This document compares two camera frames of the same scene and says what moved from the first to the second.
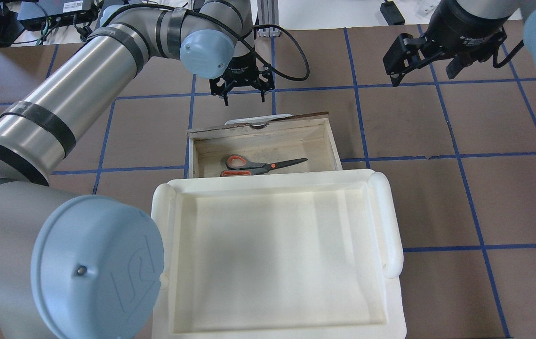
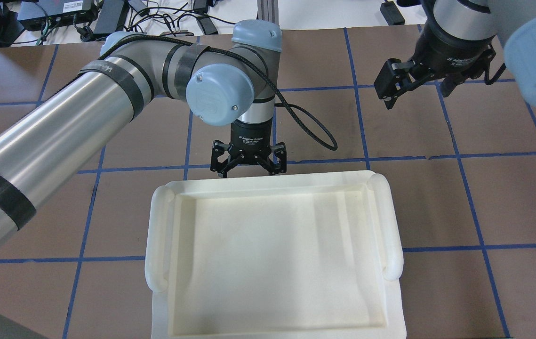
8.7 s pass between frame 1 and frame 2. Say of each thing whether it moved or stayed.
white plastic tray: stayed
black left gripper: moved
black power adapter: stayed
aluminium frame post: stayed
